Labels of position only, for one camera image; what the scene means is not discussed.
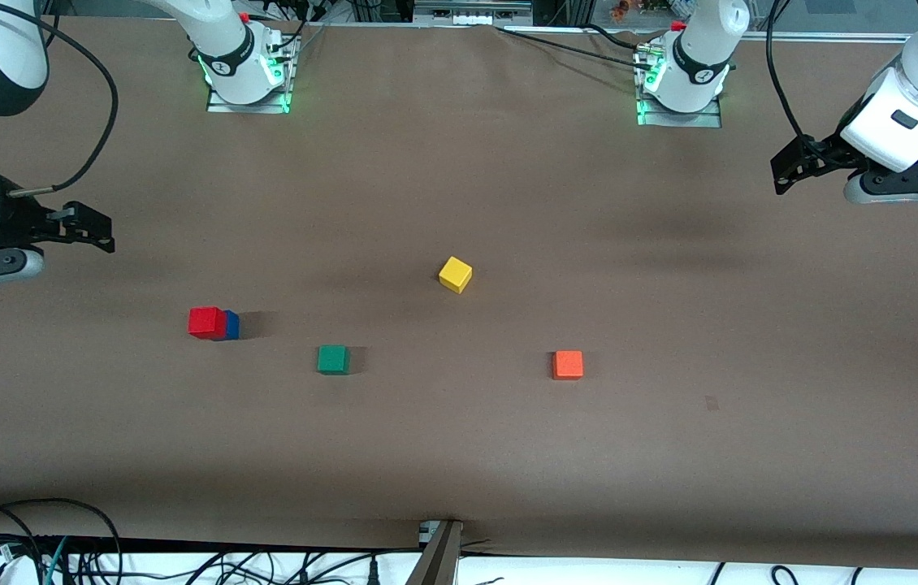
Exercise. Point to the red wooden cube block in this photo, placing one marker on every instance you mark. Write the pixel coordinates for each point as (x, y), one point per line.
(205, 322)

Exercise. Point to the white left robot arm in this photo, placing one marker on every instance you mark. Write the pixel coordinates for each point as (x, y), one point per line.
(703, 49)

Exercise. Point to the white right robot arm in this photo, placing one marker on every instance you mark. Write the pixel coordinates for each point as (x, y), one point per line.
(223, 32)

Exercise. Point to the blue wooden cube block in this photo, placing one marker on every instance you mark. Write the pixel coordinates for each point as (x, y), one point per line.
(232, 327)

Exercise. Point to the green wooden cube block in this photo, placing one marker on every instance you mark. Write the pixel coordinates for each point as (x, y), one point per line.
(333, 359)

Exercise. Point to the orange wooden cube block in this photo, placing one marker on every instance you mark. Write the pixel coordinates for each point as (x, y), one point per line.
(568, 365)

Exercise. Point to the yellow wooden cube block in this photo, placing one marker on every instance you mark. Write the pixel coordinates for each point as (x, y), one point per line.
(455, 275)

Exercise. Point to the silver metal box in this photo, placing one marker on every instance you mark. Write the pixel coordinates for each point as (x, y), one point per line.
(471, 12)

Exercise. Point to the brown table cover sheet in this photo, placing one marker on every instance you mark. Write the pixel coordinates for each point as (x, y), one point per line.
(459, 455)

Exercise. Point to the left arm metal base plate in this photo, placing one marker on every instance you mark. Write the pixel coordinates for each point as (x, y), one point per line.
(707, 120)

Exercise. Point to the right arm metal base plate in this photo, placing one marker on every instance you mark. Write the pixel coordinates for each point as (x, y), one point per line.
(219, 106)

